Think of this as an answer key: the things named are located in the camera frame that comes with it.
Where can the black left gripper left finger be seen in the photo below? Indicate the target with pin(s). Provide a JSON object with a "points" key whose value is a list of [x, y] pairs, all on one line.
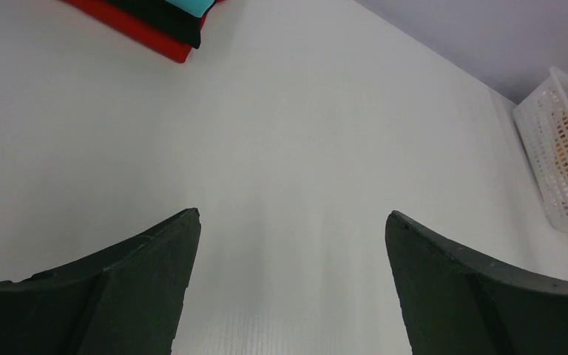
{"points": [[123, 299]]}

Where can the white plastic laundry basket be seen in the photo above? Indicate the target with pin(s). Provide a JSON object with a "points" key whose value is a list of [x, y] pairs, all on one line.
{"points": [[542, 123]]}

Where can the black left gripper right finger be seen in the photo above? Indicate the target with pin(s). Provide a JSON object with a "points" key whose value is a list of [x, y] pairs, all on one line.
{"points": [[456, 300]]}

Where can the cyan folded t-shirt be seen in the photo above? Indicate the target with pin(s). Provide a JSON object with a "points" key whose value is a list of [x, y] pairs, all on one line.
{"points": [[196, 8]]}

